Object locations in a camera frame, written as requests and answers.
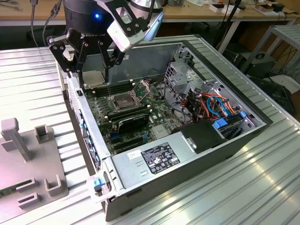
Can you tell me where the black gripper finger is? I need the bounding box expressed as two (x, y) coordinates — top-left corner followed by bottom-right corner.
(97, 41), (126, 83)
(46, 35), (89, 89)

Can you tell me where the silver CPU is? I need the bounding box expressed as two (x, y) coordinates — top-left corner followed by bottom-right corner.
(82, 70), (106, 89)

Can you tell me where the black RAM slot bank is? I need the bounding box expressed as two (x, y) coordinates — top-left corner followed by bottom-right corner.
(92, 81), (133, 98)
(106, 105), (152, 122)

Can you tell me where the CPU socket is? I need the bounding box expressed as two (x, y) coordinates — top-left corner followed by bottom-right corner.
(108, 92), (139, 111)

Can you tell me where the black expansion slot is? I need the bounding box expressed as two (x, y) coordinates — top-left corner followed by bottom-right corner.
(114, 140), (145, 153)
(110, 135), (144, 146)

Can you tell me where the metal socket cover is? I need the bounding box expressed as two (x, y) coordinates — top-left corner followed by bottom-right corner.
(132, 79), (152, 104)

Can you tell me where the long wooden desk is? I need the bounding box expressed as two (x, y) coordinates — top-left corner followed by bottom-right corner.
(0, 0), (300, 27)

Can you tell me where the black graphics card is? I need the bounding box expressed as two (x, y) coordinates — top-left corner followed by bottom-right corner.
(117, 112), (150, 135)

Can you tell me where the silver perforated drive cage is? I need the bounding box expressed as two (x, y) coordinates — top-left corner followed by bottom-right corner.
(164, 62), (204, 104)

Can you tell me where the green motherboard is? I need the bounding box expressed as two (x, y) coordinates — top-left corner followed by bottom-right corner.
(79, 79), (179, 157)

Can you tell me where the silver chipset heatsink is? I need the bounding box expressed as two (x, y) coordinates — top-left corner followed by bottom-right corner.
(151, 124), (172, 139)

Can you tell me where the grey power supply unit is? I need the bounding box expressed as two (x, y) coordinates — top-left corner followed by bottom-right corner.
(111, 131), (197, 190)

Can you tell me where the grey parts rack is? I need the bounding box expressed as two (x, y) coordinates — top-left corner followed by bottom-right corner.
(0, 118), (69, 210)

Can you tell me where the black plastic shroud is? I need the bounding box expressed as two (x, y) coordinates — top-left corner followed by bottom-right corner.
(171, 119), (228, 154)

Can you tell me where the black tripod pole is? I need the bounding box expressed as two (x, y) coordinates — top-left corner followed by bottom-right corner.
(215, 0), (242, 51)

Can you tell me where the open black PC case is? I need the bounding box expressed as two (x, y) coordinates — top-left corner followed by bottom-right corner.
(55, 39), (274, 222)

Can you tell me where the green RAM stick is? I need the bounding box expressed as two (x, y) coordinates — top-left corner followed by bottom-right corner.
(0, 185), (20, 197)

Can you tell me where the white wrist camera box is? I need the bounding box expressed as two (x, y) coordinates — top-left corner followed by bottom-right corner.
(106, 6), (150, 53)

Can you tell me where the thin dark cable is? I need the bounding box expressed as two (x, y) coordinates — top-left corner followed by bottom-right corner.
(30, 0), (40, 49)
(43, 0), (64, 46)

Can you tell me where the orange wire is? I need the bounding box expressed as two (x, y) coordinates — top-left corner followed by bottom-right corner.
(201, 92), (238, 113)

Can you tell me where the blue wire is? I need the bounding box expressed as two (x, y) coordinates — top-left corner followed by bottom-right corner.
(206, 95), (229, 118)

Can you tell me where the black box with handle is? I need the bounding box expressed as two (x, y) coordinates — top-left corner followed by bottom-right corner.
(234, 52), (277, 78)

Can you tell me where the grey metal shelf frame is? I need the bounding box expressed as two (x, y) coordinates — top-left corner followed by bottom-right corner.
(241, 24), (300, 73)

